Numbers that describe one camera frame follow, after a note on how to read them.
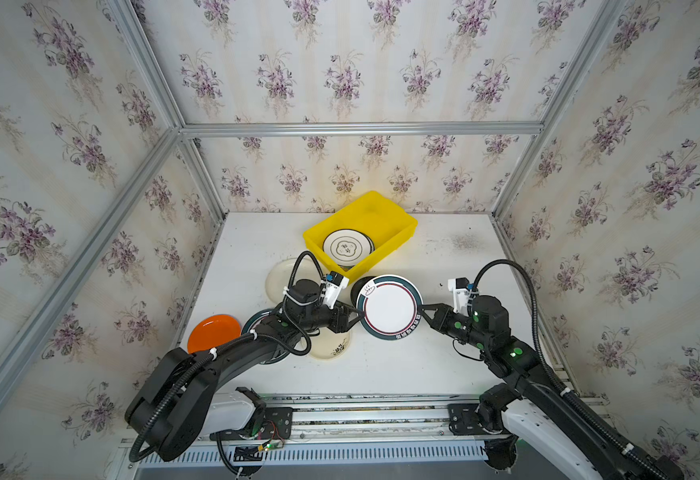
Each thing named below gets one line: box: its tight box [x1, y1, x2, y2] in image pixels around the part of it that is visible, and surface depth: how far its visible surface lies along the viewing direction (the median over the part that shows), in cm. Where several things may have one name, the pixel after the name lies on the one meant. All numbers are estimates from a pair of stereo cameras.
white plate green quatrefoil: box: [323, 229, 374, 266], surface depth 110 cm
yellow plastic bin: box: [303, 191, 418, 283], surface depth 115 cm
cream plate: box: [310, 326, 351, 359], surface depth 87 cm
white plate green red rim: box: [356, 274, 424, 341], surface depth 81 cm
